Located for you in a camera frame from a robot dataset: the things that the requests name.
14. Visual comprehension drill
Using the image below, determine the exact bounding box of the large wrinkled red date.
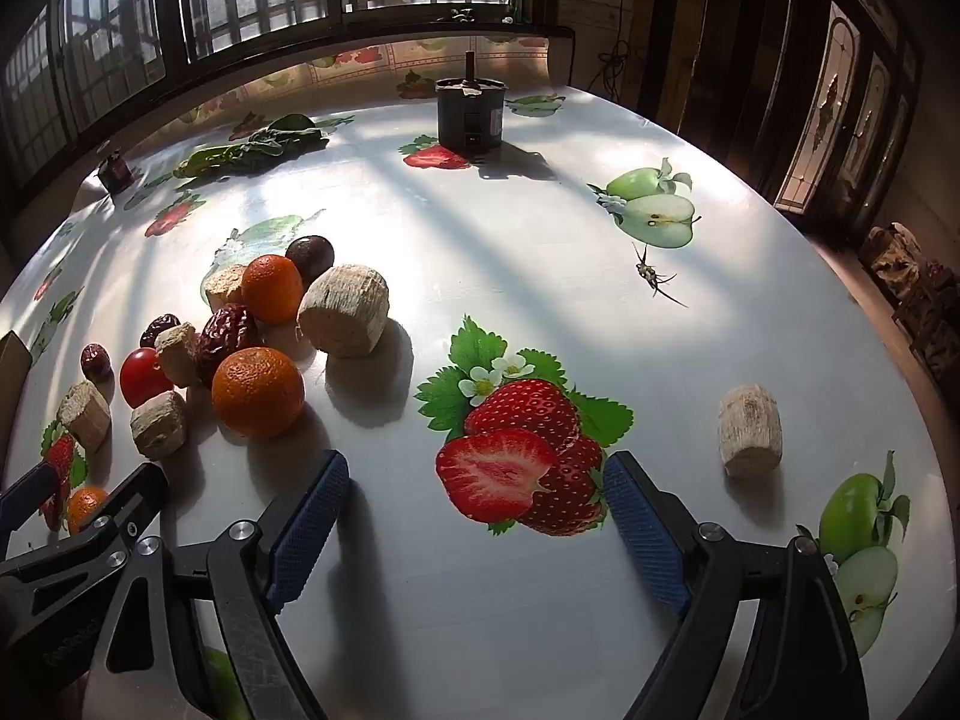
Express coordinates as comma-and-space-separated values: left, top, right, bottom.
196, 303, 260, 383

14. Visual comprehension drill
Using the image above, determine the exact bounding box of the dark-framed window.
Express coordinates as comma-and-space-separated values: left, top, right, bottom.
0, 0, 556, 196

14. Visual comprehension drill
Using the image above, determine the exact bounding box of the small orange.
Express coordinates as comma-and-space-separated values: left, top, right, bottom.
67, 486, 110, 535

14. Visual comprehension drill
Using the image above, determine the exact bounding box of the small dark jar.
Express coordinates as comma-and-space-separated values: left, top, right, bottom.
96, 152, 136, 194

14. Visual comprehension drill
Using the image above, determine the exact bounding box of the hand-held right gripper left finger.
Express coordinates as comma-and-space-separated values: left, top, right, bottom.
75, 450, 352, 720

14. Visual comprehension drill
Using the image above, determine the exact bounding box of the black cylindrical container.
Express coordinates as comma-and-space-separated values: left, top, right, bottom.
435, 51, 505, 155

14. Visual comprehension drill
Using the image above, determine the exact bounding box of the long-legged insect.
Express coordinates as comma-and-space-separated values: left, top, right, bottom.
630, 240, 691, 310

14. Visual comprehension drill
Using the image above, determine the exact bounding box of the large orange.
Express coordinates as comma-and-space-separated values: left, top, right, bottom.
211, 347, 306, 441

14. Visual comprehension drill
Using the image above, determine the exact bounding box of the fruit print tablecloth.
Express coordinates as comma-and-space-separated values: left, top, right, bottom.
0, 37, 946, 720

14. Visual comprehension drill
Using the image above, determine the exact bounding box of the small peeled sugarcane piece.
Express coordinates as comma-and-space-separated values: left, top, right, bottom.
201, 264, 248, 312
130, 390, 188, 461
57, 379, 112, 455
154, 322, 202, 389

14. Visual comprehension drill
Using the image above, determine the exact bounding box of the medium orange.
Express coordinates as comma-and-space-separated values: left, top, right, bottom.
240, 254, 305, 326

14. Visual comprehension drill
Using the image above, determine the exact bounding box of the medium peeled sugarcane piece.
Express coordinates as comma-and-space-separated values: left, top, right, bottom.
718, 384, 784, 479

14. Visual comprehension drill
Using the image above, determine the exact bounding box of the green leafy vegetable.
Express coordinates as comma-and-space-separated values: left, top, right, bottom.
174, 114, 331, 179

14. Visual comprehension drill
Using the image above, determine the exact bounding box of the small dark red date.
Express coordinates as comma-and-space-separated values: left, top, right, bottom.
139, 313, 183, 350

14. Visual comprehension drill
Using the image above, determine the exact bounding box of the stained glass door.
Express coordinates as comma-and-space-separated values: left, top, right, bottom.
772, 0, 927, 218

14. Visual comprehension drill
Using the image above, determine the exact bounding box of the brown wood carving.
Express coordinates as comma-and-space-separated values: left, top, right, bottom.
859, 221, 960, 391

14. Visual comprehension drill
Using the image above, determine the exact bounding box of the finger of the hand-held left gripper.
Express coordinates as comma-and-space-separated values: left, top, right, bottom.
0, 461, 62, 542
0, 463, 170, 593

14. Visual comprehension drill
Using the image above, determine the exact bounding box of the dark purple passion fruit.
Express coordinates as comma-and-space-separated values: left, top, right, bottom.
285, 235, 336, 287

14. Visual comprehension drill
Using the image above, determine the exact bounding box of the brown cardboard box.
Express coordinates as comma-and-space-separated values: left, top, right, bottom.
0, 330, 33, 458

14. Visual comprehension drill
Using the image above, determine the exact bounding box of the red cherry tomato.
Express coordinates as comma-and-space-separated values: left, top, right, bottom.
118, 347, 175, 408

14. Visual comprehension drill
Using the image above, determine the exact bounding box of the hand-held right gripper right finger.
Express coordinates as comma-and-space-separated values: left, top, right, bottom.
602, 451, 871, 720

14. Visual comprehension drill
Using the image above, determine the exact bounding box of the large peeled sugarcane piece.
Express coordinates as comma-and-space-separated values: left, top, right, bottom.
297, 263, 391, 359

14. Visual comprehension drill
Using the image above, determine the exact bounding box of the hanging black cable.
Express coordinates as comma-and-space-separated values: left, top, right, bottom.
596, 0, 635, 102

